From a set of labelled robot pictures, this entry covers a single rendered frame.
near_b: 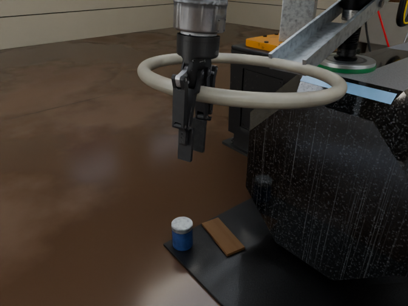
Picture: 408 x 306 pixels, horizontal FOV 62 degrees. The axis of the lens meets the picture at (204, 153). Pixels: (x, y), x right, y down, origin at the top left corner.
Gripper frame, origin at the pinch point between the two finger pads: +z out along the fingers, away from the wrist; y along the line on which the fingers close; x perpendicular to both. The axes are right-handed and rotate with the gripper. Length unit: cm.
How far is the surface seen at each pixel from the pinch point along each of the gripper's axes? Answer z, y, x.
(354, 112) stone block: 5, 60, -26
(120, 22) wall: 45, 524, 459
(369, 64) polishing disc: -8, 82, -26
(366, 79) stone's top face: -4, 71, -26
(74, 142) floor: 87, 117, 166
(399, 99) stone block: -2, 62, -37
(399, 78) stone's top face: -5, 77, -36
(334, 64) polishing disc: -7, 76, -15
